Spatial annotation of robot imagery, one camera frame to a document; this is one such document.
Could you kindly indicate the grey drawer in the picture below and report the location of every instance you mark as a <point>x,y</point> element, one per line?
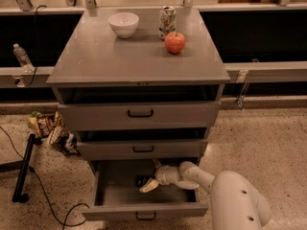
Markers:
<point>120,116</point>
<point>116,196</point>
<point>146,149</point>

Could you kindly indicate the black rxbar chocolate bar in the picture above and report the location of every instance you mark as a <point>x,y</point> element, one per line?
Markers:
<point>142,180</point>

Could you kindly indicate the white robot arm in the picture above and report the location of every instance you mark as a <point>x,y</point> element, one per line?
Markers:
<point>235,203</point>

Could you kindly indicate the grey drawer cabinet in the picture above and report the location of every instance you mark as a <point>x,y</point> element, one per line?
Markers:
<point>97,67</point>

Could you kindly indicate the black stand leg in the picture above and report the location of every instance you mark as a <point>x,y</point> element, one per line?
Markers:
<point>23,166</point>

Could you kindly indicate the grey middle drawer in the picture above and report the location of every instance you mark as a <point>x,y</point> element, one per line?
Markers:
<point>146,149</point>

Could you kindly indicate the dark snack packet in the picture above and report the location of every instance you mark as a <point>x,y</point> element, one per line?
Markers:
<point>68,145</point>

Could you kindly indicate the red apple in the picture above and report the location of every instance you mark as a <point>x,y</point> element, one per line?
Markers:
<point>174,42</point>

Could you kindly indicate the clear hanging bracket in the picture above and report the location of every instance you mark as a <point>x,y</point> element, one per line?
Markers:
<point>243,90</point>

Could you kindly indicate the patterned drink can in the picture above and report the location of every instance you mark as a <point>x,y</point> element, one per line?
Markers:
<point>167,21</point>

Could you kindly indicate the white bowl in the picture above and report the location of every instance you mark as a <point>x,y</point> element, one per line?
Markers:
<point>124,24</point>

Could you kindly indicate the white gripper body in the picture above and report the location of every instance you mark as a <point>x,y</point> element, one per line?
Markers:
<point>163,175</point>

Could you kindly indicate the grey top drawer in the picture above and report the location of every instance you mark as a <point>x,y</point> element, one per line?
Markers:
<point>120,116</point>

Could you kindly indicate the metal railing beam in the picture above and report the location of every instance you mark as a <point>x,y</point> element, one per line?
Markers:
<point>252,72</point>

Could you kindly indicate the grey bottom drawer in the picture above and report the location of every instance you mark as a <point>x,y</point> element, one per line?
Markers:
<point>116,196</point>

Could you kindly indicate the checkered snack bag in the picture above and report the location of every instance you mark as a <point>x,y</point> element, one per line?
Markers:
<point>59,130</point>

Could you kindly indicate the clear plastic water bottle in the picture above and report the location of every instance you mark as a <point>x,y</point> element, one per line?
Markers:
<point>23,58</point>

